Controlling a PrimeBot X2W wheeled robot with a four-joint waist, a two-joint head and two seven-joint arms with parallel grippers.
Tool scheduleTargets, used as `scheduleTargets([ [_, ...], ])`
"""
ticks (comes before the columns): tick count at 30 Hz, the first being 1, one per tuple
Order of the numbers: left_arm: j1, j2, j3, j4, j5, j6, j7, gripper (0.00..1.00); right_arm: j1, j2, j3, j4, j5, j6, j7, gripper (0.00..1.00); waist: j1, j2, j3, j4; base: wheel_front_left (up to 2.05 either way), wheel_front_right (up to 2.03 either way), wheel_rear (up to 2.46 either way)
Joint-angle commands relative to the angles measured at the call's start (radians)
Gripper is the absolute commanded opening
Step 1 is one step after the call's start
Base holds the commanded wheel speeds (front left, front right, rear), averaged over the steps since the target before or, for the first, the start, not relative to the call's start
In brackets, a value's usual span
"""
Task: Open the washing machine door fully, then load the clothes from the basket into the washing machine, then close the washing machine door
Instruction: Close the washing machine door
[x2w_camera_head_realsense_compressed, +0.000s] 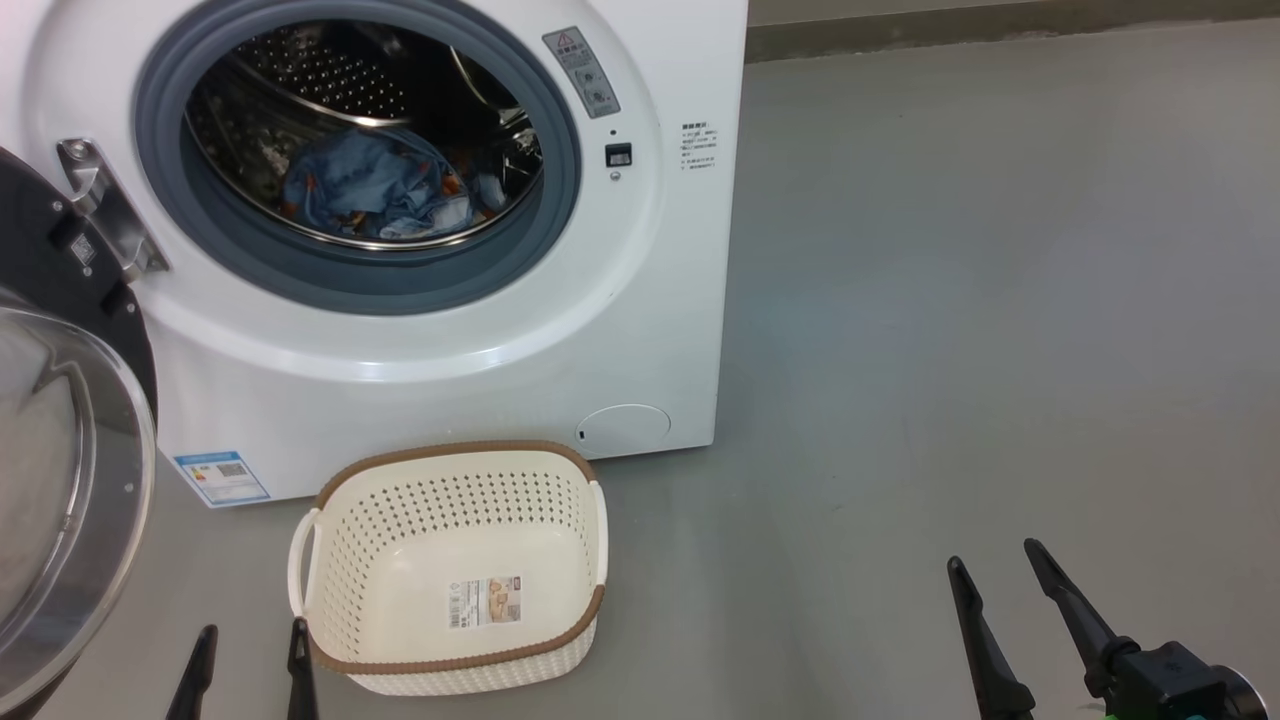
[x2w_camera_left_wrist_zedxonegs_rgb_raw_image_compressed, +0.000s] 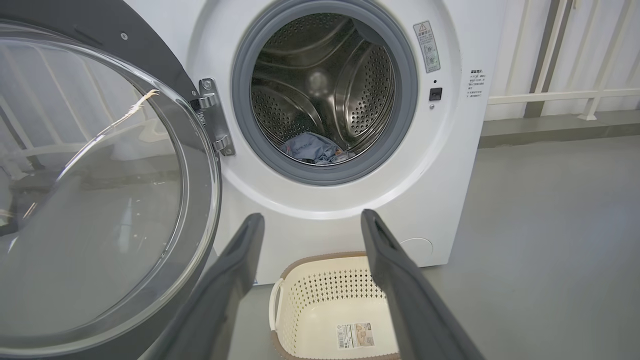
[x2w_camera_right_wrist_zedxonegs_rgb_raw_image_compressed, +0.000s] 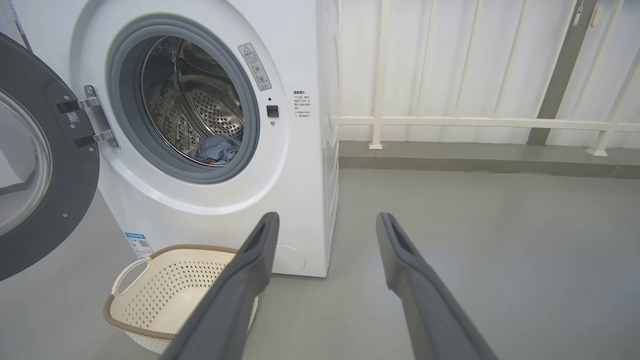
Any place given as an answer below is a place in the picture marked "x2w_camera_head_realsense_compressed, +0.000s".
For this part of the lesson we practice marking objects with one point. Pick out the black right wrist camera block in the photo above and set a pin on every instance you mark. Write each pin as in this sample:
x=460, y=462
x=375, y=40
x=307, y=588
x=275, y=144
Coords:
x=1180, y=685

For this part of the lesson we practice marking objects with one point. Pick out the black round glass washer door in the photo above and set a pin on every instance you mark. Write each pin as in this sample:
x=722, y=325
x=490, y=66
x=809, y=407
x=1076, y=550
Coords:
x=60, y=450

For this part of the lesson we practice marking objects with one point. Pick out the blue energy label sticker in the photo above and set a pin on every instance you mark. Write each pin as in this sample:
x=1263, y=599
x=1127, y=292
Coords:
x=222, y=478

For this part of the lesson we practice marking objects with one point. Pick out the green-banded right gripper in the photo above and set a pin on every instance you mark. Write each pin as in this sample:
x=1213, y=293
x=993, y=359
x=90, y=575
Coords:
x=1114, y=713

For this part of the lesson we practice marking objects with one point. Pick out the white front-load washing machine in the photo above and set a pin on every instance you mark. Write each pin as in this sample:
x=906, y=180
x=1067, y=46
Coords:
x=620, y=300

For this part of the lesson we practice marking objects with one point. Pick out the paper basket product label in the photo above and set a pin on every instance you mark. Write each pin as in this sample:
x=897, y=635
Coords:
x=485, y=602

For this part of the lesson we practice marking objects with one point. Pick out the cream perforated laundry basket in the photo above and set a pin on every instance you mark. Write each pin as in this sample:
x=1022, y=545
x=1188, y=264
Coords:
x=450, y=540

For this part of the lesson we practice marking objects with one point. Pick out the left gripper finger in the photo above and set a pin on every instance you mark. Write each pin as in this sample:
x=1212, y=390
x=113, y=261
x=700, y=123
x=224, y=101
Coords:
x=301, y=680
x=195, y=685

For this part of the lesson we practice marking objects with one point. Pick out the blue bear print garment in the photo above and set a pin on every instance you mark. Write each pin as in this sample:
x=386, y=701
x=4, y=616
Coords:
x=370, y=180

